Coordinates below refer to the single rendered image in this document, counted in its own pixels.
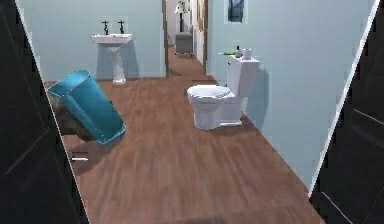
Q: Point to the green flat item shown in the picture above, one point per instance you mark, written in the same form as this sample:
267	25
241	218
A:
228	52

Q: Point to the grey armchair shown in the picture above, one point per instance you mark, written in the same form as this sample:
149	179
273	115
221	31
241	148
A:
184	42

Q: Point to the dark soap bottle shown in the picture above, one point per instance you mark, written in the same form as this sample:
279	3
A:
238	52

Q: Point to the white toilet paper roll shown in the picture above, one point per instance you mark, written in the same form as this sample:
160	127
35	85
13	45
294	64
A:
247	54

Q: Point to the brown room door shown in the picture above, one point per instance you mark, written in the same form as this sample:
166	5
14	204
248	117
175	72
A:
201	30

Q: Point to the white floor lamp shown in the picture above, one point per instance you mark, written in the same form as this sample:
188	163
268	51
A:
181	11

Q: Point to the blue waste bin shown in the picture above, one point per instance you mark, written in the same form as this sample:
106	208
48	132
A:
89	106

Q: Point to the black sink tap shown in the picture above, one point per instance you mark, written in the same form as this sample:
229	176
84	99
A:
121	26
105	27

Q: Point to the white pedestal sink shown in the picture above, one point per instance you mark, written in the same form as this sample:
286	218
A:
113	43

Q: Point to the dark framed wall picture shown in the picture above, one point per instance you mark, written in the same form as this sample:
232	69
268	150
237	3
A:
236	10

